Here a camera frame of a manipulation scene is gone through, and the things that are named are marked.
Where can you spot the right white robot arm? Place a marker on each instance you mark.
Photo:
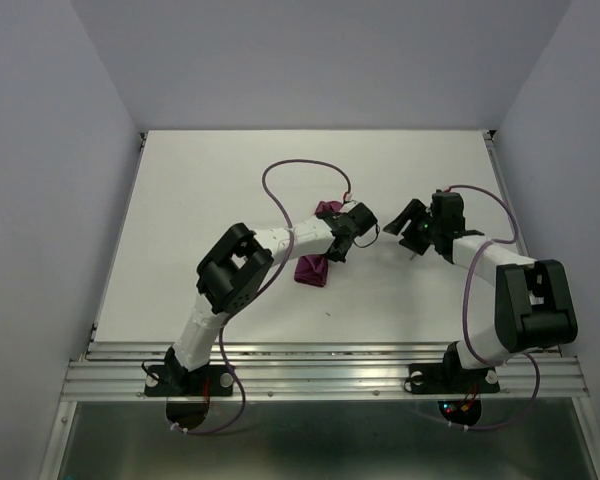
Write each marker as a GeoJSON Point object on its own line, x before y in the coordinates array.
{"type": "Point", "coordinates": [533, 307]}

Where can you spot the purple cloth napkin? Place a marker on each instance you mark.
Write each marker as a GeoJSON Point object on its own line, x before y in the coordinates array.
{"type": "Point", "coordinates": [312, 270]}

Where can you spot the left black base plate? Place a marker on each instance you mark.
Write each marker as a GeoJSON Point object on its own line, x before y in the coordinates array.
{"type": "Point", "coordinates": [208, 381]}

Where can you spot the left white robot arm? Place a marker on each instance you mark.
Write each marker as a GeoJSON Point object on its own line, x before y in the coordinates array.
{"type": "Point", "coordinates": [232, 273]}

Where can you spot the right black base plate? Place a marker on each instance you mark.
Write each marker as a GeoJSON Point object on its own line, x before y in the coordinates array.
{"type": "Point", "coordinates": [436, 379]}

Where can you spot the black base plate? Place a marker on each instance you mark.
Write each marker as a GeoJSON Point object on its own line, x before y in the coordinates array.
{"type": "Point", "coordinates": [436, 379]}
{"type": "Point", "coordinates": [208, 381]}

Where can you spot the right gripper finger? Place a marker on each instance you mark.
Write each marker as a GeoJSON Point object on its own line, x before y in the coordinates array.
{"type": "Point", "coordinates": [413, 212]}
{"type": "Point", "coordinates": [417, 236]}

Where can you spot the aluminium rail frame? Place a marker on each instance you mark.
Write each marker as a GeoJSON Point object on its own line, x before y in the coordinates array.
{"type": "Point", "coordinates": [323, 375]}

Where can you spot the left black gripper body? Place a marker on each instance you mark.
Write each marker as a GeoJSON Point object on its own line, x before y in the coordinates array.
{"type": "Point", "coordinates": [337, 256]}

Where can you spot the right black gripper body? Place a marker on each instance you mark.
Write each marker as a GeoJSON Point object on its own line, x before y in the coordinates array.
{"type": "Point", "coordinates": [434, 225]}

